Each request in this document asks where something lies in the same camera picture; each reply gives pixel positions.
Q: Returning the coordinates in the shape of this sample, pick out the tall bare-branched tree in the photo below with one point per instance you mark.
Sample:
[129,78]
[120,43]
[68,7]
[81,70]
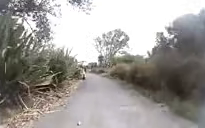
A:
[111,41]

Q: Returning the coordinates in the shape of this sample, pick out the green bush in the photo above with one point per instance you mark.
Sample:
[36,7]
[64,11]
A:
[126,59]

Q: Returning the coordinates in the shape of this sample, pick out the grey dirt path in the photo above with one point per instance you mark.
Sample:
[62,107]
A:
[103,103]

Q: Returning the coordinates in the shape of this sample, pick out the row of brown bushes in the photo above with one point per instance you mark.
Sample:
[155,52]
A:
[163,73]

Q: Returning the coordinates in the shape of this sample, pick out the dry cane litter strip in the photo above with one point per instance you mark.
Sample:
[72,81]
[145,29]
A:
[36,104]

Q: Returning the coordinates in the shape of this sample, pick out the overhanging leafy tree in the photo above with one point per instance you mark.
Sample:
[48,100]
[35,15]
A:
[40,13]

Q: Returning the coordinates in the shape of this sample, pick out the tall green cane plants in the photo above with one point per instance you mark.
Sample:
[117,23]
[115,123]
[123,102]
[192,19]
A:
[13,60]

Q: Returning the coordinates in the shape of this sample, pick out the grass verge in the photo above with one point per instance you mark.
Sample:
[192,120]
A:
[186,108]

